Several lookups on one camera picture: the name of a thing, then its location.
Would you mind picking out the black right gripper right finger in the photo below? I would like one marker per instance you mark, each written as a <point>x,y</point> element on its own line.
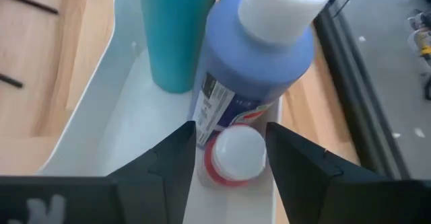
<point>303,183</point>

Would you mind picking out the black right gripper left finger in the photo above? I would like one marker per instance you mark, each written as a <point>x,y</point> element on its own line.
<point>161,183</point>

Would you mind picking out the white plastic caddy tray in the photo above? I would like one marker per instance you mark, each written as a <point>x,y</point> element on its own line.
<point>134,133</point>

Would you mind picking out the small red-brown paint bottle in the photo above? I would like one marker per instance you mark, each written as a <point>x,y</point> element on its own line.
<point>235,153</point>

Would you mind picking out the large periwinkle blue paint bottle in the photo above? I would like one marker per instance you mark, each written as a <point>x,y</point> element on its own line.
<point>252,66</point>

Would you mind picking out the large teal paint bottle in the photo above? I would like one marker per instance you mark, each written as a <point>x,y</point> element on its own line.
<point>175,32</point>

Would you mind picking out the black paintbrush silver ferrule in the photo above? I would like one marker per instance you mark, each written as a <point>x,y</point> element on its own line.
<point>10,80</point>

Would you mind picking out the black paintbrush gold ferrule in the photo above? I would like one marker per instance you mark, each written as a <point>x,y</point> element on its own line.
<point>30,1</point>

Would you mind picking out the black aluminium table frame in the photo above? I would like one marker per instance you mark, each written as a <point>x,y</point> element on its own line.
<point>353,93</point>

